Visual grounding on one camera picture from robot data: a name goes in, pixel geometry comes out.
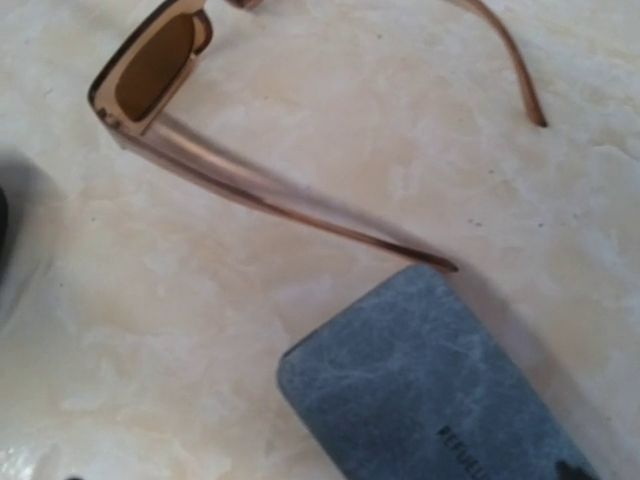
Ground grey green glasses case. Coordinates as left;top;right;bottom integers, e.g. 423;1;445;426
277;265;595;480

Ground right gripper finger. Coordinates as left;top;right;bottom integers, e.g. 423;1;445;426
554;461;597;480

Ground brown frame sunglasses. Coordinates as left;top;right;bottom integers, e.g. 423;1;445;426
87;0;550;274

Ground black hard glasses case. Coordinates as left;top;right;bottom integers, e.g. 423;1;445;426
0;188;10;258

